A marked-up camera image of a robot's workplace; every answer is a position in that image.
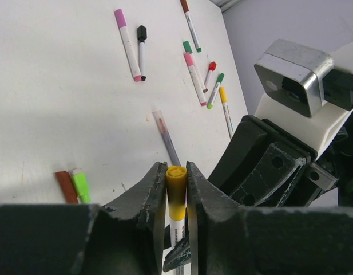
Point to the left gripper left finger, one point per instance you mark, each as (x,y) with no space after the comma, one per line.
(125,236)

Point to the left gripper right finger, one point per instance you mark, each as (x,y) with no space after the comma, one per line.
(227,238)

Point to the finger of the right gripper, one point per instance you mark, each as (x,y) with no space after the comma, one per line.
(180,254)

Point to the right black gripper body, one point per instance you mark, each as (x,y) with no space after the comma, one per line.
(264,165)

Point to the brown cap marker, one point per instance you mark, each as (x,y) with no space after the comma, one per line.
(65,182)

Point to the yellow marker pen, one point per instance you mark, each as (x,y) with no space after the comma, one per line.
(176,187)

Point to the grey pen on table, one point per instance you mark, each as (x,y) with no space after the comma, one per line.
(159,119)

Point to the light green cap marker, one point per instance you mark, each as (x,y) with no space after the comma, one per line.
(80,185)

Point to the pink cap marker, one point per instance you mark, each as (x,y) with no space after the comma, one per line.
(195,79)

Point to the dark green cap marker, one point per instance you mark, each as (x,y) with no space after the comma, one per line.
(187,47)

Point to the dark red cap marker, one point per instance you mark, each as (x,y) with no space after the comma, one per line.
(191,26)

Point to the small black cap marker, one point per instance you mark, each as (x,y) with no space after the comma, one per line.
(142,36)

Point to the purple cap marker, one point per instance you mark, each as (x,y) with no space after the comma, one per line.
(130,54)

